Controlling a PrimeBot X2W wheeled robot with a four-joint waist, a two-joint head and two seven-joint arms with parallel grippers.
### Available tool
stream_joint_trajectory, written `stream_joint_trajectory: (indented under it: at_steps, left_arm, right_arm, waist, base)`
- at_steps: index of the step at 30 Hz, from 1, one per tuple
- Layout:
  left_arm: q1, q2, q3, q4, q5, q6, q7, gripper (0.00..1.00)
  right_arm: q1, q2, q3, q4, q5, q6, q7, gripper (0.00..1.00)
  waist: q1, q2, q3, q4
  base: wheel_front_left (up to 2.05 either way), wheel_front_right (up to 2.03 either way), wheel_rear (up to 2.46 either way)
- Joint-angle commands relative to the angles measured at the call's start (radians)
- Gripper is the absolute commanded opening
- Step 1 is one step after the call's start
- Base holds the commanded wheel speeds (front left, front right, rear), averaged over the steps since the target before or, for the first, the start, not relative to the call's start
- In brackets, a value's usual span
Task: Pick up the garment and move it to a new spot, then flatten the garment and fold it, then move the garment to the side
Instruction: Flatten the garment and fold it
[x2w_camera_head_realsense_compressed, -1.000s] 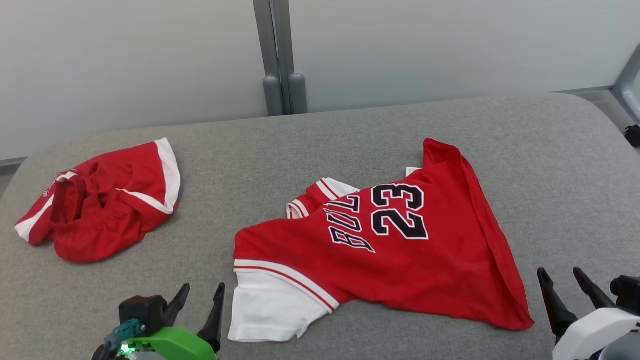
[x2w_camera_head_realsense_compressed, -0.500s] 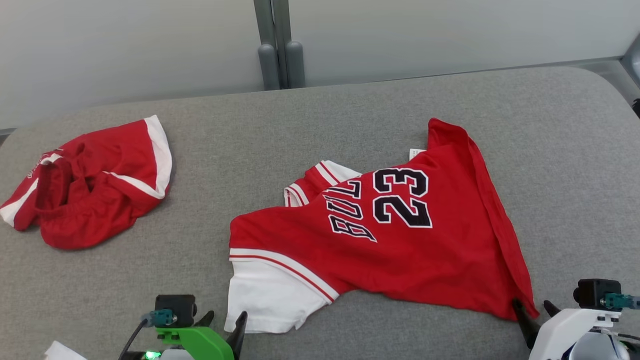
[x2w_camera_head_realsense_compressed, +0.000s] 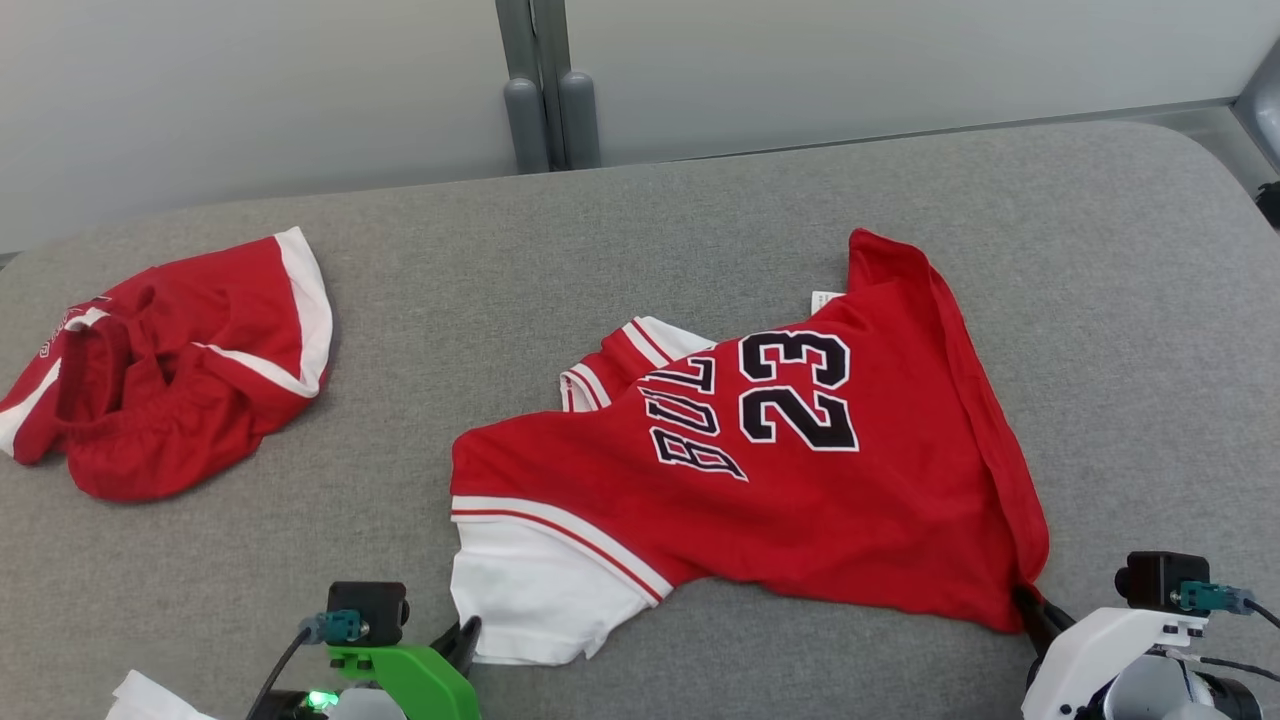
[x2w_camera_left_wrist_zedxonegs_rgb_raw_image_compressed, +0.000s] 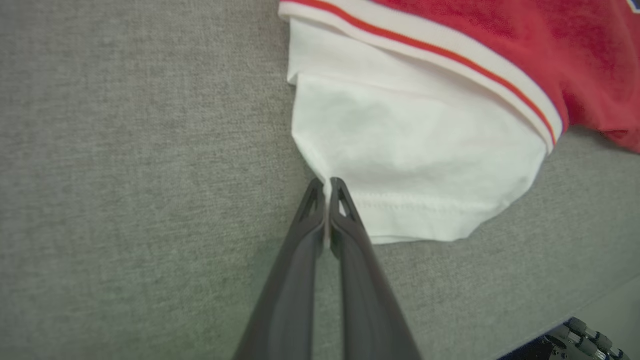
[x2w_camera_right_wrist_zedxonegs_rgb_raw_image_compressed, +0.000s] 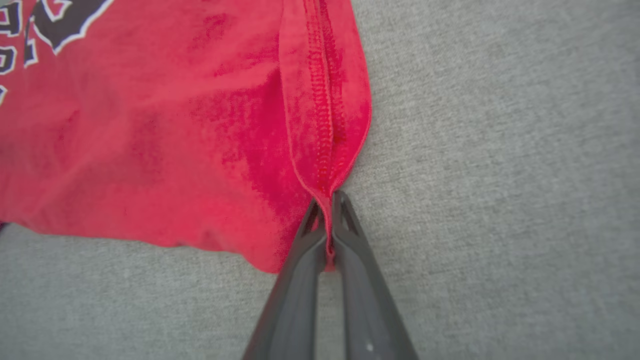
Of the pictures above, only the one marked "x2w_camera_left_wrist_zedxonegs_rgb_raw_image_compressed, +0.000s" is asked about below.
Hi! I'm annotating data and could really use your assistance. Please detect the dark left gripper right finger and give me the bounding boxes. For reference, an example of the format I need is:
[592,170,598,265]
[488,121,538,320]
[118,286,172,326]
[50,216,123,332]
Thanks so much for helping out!
[327,177,424,360]

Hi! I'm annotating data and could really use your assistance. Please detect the red basketball jersey white sleeves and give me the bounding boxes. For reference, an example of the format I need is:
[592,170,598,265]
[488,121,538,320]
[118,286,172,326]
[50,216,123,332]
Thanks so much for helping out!
[278,0,640,246]

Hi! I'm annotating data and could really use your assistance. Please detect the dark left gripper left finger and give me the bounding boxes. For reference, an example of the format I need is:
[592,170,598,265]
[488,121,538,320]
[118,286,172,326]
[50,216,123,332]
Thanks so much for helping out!
[232,177,328,360]

